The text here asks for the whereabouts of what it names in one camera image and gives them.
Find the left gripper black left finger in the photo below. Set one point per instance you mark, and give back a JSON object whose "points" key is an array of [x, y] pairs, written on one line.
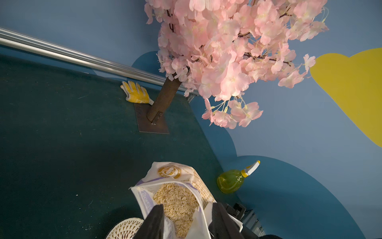
{"points": [[153, 225]]}

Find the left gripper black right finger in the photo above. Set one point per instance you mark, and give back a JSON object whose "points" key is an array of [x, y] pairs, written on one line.
{"points": [[222, 226]]}

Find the white patterned breakfast bowl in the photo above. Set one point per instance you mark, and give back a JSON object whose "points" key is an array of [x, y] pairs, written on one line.
{"points": [[125, 229]]}

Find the clear plastic oats bag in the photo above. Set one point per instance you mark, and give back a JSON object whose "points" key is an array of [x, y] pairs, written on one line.
{"points": [[186, 200]]}

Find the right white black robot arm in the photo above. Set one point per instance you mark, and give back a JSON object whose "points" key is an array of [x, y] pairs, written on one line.
{"points": [[250, 227]]}

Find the green spray bottle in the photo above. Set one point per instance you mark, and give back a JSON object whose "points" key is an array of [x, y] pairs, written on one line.
{"points": [[230, 181]]}

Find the yellow work glove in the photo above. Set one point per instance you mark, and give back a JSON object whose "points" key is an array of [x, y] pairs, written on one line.
{"points": [[135, 93]]}

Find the pink cherry blossom tree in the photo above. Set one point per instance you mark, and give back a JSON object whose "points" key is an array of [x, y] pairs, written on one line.
{"points": [[219, 48]]}

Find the aluminium back rail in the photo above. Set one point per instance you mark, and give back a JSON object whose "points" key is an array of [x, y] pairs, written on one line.
{"points": [[43, 48]]}

